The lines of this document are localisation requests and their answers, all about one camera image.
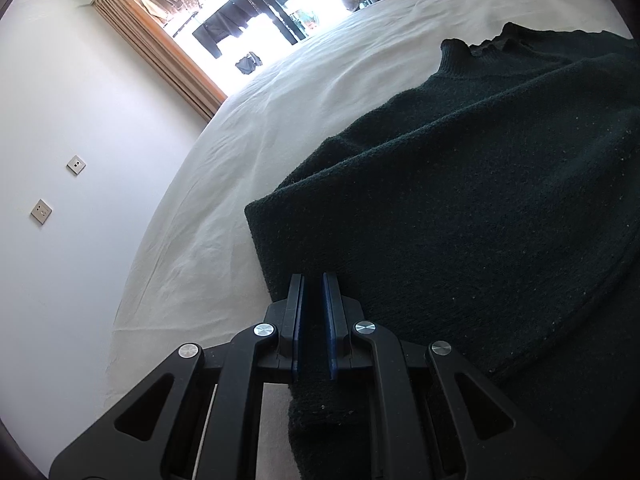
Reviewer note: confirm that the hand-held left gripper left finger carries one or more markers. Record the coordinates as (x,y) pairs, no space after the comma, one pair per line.
(299,320)

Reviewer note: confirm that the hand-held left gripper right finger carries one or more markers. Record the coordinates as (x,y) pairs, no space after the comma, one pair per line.
(328,320)

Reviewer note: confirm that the dark green knit sweater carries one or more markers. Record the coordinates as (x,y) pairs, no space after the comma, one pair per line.
(450,185)

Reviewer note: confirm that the bed with white sheet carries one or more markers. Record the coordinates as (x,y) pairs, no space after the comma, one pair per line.
(250,125)

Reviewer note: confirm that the small hanging dark garment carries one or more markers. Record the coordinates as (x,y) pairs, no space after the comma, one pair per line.
(248,63)

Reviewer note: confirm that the brown pleated curtain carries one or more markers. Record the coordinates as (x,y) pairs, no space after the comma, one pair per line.
(160,55)

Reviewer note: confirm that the hanging dark pants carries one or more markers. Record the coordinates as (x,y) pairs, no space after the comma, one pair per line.
(222,25)

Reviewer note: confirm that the hanging beige garment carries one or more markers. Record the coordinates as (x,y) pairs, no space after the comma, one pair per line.
(152,5)

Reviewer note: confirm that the square wall socket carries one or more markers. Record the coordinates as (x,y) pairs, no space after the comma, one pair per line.
(41,211)
(76,165)

